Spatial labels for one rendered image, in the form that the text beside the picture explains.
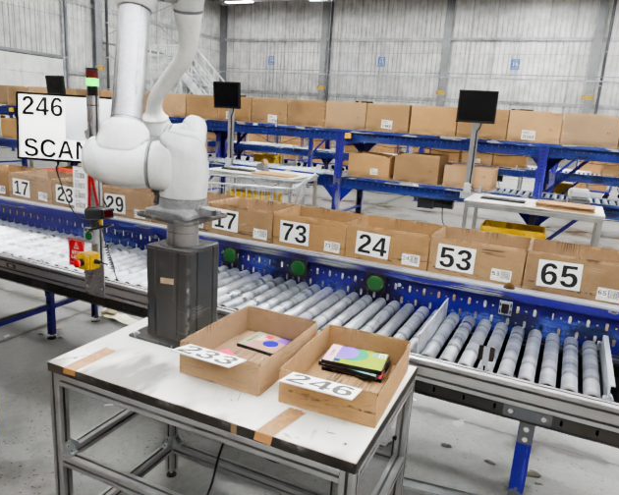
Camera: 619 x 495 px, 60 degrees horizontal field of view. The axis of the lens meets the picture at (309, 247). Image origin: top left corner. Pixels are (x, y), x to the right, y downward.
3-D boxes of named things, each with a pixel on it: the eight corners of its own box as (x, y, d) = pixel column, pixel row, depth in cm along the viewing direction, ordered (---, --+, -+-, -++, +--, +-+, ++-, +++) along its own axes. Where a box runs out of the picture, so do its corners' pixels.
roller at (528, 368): (514, 391, 174) (517, 377, 173) (528, 338, 220) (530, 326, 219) (531, 396, 172) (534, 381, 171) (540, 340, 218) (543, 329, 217)
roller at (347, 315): (314, 341, 204) (315, 328, 203) (363, 302, 250) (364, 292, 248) (326, 344, 202) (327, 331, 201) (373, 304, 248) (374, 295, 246)
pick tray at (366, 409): (276, 402, 149) (278, 368, 147) (326, 351, 184) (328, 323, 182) (375, 429, 139) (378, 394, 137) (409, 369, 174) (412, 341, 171)
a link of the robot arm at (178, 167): (204, 202, 173) (206, 133, 167) (146, 198, 171) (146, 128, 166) (210, 193, 188) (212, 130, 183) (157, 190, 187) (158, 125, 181)
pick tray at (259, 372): (177, 371, 163) (178, 341, 160) (246, 330, 197) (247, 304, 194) (258, 397, 151) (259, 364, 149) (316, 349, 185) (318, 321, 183)
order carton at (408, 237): (344, 258, 255) (346, 223, 251) (365, 247, 281) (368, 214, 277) (425, 273, 239) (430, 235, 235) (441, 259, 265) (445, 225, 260)
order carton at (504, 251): (426, 273, 239) (430, 235, 235) (441, 259, 265) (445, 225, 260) (521, 290, 222) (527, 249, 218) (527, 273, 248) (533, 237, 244)
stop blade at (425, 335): (416, 357, 190) (419, 333, 188) (444, 317, 231) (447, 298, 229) (418, 357, 190) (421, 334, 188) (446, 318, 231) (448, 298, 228)
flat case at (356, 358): (381, 376, 161) (381, 371, 161) (320, 363, 167) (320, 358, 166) (389, 357, 173) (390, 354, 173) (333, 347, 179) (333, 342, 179)
